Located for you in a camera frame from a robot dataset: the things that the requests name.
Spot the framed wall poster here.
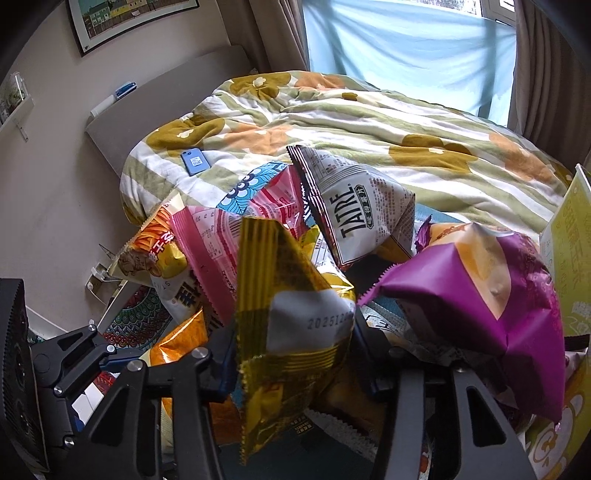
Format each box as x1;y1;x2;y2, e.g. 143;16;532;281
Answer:
67;0;201;58

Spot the teal patterned mat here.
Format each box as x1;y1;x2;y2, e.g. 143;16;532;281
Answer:
74;203;462;467

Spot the light blue window cloth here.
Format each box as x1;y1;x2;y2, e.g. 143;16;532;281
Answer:
302;0;518;127

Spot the white tube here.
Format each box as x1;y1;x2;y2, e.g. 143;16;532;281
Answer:
90;95;116;118

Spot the brown curtain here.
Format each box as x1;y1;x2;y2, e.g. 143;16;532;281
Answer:
248;0;311;75
507;0;591;174

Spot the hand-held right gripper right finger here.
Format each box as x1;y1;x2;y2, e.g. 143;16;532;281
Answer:
355;316;532;480

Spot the pink snack packet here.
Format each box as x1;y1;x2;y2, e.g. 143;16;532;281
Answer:
170;165;324;326

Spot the white newspaper-print chip bag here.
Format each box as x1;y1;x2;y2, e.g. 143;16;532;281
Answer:
286;144;417;273

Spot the shiny orange snack bag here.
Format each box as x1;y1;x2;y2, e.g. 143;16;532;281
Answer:
147;308;243;446

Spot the orange yellow snack bag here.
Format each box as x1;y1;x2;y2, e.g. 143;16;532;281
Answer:
112;203;191;289

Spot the blue patterned snack packet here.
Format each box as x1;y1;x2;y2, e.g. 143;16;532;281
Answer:
216;161;293;217

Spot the floral striped blanket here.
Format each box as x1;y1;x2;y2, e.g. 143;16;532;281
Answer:
119;70;573;241

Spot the blue phone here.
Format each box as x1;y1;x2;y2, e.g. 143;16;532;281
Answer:
180;150;210;177

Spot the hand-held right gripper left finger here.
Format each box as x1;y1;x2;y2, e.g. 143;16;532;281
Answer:
60;322;242;480

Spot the purple snack bag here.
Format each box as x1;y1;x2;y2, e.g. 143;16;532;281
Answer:
359;222;568;423

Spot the white black-lettered snack bag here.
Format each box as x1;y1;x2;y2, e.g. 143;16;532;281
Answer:
152;272;241;335

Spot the clear wall shelf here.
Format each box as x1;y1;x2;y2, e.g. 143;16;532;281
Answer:
0;71;37;140

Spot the white framed window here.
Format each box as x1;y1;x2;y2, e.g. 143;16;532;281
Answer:
427;0;520;24

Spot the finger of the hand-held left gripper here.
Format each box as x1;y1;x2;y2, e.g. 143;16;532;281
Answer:
44;406;95;460
30;323;139;411

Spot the grey bed headboard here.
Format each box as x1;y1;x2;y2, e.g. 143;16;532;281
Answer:
84;45;264;181

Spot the gold striped snack packet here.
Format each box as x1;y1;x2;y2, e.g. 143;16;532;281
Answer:
235;217;357;467

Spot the yellow-green cardboard box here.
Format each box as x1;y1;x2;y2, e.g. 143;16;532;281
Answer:
525;163;591;480

